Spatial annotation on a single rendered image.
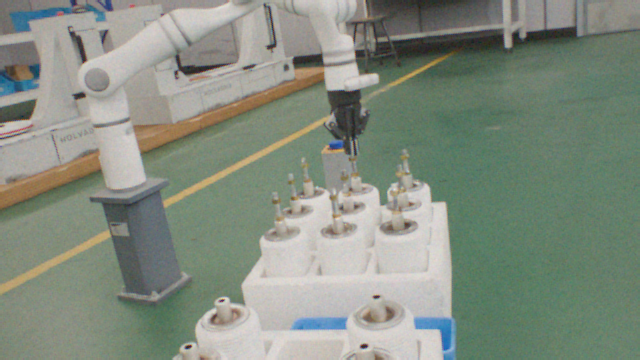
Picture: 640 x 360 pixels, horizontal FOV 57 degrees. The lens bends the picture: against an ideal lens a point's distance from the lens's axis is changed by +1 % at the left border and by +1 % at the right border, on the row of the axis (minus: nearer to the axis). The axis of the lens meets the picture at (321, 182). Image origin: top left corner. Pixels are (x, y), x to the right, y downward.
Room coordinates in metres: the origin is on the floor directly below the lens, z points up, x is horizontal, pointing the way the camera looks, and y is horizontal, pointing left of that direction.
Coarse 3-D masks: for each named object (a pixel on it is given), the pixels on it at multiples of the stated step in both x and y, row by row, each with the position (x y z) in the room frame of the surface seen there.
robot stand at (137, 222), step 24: (96, 192) 1.46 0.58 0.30; (144, 192) 1.41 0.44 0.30; (120, 216) 1.40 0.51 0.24; (144, 216) 1.40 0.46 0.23; (120, 240) 1.41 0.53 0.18; (144, 240) 1.39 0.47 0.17; (168, 240) 1.45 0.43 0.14; (120, 264) 1.42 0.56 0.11; (144, 264) 1.39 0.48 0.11; (168, 264) 1.43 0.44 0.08; (144, 288) 1.39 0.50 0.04; (168, 288) 1.41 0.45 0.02
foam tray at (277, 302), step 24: (432, 216) 1.30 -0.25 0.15; (432, 240) 1.10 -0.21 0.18; (312, 264) 1.13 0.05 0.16; (432, 264) 1.00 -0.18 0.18; (264, 288) 1.03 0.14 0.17; (288, 288) 1.01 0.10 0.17; (312, 288) 1.00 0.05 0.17; (336, 288) 0.99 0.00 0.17; (360, 288) 0.98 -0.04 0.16; (384, 288) 0.97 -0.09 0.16; (408, 288) 0.95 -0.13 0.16; (432, 288) 0.94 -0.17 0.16; (264, 312) 1.03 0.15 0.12; (288, 312) 1.02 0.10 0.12; (312, 312) 1.00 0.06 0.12; (336, 312) 0.99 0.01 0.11; (432, 312) 0.94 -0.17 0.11
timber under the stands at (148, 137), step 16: (304, 80) 4.89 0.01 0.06; (320, 80) 5.12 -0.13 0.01; (256, 96) 4.30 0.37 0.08; (272, 96) 4.47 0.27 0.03; (208, 112) 3.90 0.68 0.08; (224, 112) 3.96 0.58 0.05; (240, 112) 4.10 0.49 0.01; (144, 128) 3.65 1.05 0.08; (160, 128) 3.56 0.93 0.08; (176, 128) 3.55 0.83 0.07; (192, 128) 3.67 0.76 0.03; (144, 144) 3.31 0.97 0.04; (160, 144) 3.42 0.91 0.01; (80, 160) 2.98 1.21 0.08; (96, 160) 3.02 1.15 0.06; (32, 176) 2.77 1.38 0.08; (48, 176) 2.78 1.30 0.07; (64, 176) 2.85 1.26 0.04; (80, 176) 2.92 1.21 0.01; (0, 192) 2.57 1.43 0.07; (16, 192) 2.62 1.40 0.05; (32, 192) 2.69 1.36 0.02; (0, 208) 2.55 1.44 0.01
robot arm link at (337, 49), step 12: (312, 0) 1.26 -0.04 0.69; (324, 0) 1.24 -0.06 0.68; (336, 0) 1.25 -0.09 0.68; (312, 12) 1.26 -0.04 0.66; (324, 12) 1.24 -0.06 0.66; (336, 12) 1.25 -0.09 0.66; (312, 24) 1.28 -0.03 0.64; (324, 24) 1.25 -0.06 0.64; (324, 36) 1.26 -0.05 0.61; (336, 36) 1.25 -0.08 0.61; (348, 36) 1.28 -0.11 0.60; (324, 48) 1.27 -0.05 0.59; (336, 48) 1.26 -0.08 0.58; (348, 48) 1.26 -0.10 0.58; (324, 60) 1.28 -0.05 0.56; (336, 60) 1.26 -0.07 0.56; (348, 60) 1.26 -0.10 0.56
